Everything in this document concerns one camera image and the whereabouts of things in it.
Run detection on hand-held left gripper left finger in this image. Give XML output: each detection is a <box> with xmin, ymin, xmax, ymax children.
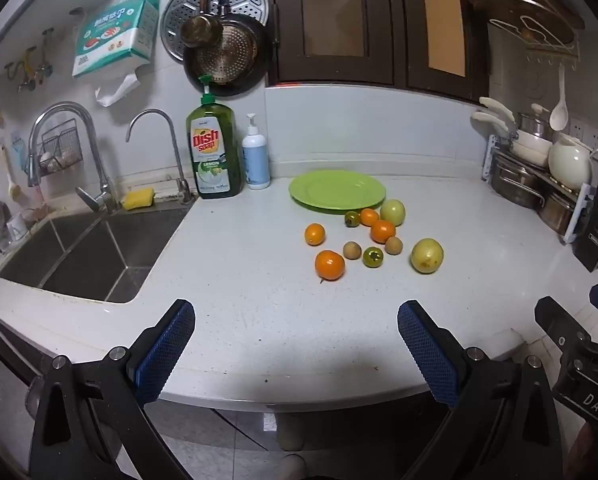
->
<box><xmin>29</xmin><ymin>299</ymin><xmax>196</xmax><ymax>480</ymax></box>

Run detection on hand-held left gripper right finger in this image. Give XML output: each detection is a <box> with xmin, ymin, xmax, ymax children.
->
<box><xmin>397</xmin><ymin>300</ymin><xmax>564</xmax><ymax>480</ymax></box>

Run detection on large orange mandarin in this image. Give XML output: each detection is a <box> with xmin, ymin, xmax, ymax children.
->
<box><xmin>315</xmin><ymin>250</ymin><xmax>346</xmax><ymax>282</ymax></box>

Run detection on green plate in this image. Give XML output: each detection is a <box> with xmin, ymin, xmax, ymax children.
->
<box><xmin>288</xmin><ymin>170</ymin><xmax>387</xmax><ymax>216</ymax></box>

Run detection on black knife block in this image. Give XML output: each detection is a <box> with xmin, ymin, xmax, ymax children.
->
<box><xmin>574</xmin><ymin>124</ymin><xmax>598</xmax><ymax>273</ymax></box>

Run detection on white pot rack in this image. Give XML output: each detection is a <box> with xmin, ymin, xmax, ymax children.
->
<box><xmin>481</xmin><ymin>135</ymin><xmax>592</xmax><ymax>245</ymax></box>

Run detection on yellow-green apple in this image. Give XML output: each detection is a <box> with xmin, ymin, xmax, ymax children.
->
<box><xmin>410</xmin><ymin>238</ymin><xmax>445</xmax><ymax>275</ymax></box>

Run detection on small steel pot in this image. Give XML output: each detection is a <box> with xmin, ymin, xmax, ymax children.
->
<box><xmin>538</xmin><ymin>190</ymin><xmax>580</xmax><ymax>237</ymax></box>

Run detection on steel kitchen sink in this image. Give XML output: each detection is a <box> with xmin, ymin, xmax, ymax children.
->
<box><xmin>0</xmin><ymin>207</ymin><xmax>192</xmax><ymax>304</ymax></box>

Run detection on medium orange mandarin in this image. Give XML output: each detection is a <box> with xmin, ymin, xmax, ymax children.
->
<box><xmin>370</xmin><ymin>220</ymin><xmax>397</xmax><ymax>244</ymax></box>

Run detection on white ceramic jug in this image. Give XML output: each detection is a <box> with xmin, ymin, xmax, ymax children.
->
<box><xmin>548</xmin><ymin>132</ymin><xmax>594</xmax><ymax>192</ymax></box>

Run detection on pale green apple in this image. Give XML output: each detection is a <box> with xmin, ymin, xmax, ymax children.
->
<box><xmin>380</xmin><ymin>199</ymin><xmax>407</xmax><ymax>226</ymax></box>

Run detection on large steel pot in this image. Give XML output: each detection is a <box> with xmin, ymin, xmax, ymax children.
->
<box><xmin>491</xmin><ymin>155</ymin><xmax>544</xmax><ymax>209</ymax></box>

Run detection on yellow sponge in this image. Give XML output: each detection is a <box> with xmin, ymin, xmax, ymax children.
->
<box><xmin>120</xmin><ymin>187</ymin><xmax>156</xmax><ymax>211</ymax></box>

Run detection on white pot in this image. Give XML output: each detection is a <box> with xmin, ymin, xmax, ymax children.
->
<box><xmin>509</xmin><ymin>130</ymin><xmax>554</xmax><ymax>168</ymax></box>

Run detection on steel pot with lid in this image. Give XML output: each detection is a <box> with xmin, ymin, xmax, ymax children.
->
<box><xmin>516</xmin><ymin>104</ymin><xmax>554</xmax><ymax>138</ymax></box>

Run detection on white ladle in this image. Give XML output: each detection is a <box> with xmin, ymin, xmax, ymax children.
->
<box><xmin>549</xmin><ymin>62</ymin><xmax>570</xmax><ymax>132</ymax></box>

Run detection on green dish soap bottle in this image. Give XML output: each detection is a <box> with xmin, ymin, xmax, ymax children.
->
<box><xmin>186</xmin><ymin>75</ymin><xmax>243</xmax><ymax>200</ymax></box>

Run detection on slim steel faucet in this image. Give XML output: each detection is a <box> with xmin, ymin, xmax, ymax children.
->
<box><xmin>126</xmin><ymin>109</ymin><xmax>195</xmax><ymax>204</ymax></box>

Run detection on white blue pump bottle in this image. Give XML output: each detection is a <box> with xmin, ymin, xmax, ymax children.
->
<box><xmin>242</xmin><ymin>113</ymin><xmax>271</xmax><ymax>190</ymax></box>

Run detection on large steel faucet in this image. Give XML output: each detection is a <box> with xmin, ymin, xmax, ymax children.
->
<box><xmin>28</xmin><ymin>102</ymin><xmax>117</xmax><ymax>213</ymax></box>

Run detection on yellow dish brush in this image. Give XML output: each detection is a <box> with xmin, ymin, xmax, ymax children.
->
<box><xmin>0</xmin><ymin>145</ymin><xmax>21</xmax><ymax>198</ymax></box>

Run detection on black frying pan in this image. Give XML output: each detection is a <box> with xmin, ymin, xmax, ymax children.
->
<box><xmin>181</xmin><ymin>0</ymin><xmax>270</xmax><ymax>98</ymax></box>

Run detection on green paper towel pack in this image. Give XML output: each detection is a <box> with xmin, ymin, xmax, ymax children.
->
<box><xmin>72</xmin><ymin>0</ymin><xmax>160</xmax><ymax>107</ymax></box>

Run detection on small copper pot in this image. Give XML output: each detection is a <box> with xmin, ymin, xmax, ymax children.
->
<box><xmin>180</xmin><ymin>0</ymin><xmax>224</xmax><ymax>50</ymax></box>

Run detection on dark wooden cabinet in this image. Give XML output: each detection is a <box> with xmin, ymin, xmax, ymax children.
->
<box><xmin>259</xmin><ymin>0</ymin><xmax>490</xmax><ymax>106</ymax></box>

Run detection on round metal steamer tray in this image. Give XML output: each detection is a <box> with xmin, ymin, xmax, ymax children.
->
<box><xmin>160</xmin><ymin>0</ymin><xmax>271</xmax><ymax>63</ymax></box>

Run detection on wall socket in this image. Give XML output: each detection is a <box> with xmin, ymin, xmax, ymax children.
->
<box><xmin>569</xmin><ymin>119</ymin><xmax>598</xmax><ymax>151</ymax></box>

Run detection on white pan handle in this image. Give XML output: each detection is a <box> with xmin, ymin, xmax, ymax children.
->
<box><xmin>471</xmin><ymin>111</ymin><xmax>520</xmax><ymax>137</ymax></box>
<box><xmin>479</xmin><ymin>96</ymin><xmax>517</xmax><ymax>123</ymax></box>

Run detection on black wire basket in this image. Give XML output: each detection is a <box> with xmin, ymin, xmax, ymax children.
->
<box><xmin>38</xmin><ymin>118</ymin><xmax>84</xmax><ymax>173</ymax></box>

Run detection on white wire wall rack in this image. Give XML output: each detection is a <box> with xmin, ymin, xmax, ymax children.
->
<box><xmin>489</xmin><ymin>15</ymin><xmax>580</xmax><ymax>68</ymax></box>

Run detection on wall hooks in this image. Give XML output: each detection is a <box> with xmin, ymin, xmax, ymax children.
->
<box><xmin>4</xmin><ymin>30</ymin><xmax>55</xmax><ymax>93</ymax></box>

